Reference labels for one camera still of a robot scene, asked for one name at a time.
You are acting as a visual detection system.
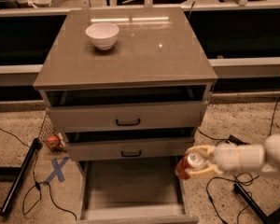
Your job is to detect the black cable floor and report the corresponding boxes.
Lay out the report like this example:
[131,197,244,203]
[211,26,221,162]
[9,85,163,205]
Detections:
[0,118,78,222]
[195,77,280,224]

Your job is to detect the middle grey drawer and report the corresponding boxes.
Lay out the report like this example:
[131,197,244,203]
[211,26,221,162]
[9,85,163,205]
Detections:
[65,137,194,161]

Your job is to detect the grey drawer cabinet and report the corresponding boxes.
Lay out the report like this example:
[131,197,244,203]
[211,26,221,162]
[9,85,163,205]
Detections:
[33,7,218,224]

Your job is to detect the white ceramic bowl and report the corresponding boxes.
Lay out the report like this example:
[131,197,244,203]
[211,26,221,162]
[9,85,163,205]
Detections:
[86,22,119,50]

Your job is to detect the black bar right floor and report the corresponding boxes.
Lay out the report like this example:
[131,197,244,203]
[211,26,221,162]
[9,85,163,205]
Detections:
[233,183,280,224]

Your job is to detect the blue tape cross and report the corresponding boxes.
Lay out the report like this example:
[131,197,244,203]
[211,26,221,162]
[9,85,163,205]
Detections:
[45,157,69,185]

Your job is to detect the black drawer handle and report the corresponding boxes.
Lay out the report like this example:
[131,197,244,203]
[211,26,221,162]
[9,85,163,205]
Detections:
[120,150,142,158]
[115,119,141,127]

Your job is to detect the black pole left floor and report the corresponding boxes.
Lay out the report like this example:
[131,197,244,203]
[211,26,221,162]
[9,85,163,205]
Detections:
[0,138,42,217]

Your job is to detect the top grey drawer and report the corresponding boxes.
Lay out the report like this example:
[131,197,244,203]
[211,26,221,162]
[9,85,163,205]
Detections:
[47,101,207,133]

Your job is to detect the orange ball in net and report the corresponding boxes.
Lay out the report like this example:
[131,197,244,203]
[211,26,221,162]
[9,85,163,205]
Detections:
[46,135,60,151]

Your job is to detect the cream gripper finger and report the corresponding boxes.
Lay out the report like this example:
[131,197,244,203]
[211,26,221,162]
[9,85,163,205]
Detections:
[187,145,216,159]
[187,166,223,178]

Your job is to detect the bottom grey open drawer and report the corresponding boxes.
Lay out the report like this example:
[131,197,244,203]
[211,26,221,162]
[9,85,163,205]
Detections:
[77,157,199,224]

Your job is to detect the black cable right floor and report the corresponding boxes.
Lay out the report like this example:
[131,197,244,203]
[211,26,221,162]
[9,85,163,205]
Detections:
[195,77,280,224]

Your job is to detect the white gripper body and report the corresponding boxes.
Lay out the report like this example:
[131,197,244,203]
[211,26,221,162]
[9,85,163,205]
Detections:
[212,144,265,174]

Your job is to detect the red coke can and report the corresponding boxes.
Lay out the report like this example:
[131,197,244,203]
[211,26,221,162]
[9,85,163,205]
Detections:
[175,152,205,180]

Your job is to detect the wire mesh basket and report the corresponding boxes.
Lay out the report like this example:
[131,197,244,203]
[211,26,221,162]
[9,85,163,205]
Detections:
[38,115,65,152]

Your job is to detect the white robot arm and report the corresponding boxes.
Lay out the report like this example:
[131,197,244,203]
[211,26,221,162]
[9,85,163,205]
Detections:
[184,134,280,178]

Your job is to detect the black middle drawer handle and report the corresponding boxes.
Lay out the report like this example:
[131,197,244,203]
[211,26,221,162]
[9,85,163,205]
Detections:
[120,150,142,158]

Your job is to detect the black top drawer handle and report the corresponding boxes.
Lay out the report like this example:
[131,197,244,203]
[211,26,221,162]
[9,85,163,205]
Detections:
[115,119,141,127]

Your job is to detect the black cable left floor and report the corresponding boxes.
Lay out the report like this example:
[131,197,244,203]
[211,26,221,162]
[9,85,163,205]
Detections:
[0,118,78,222]

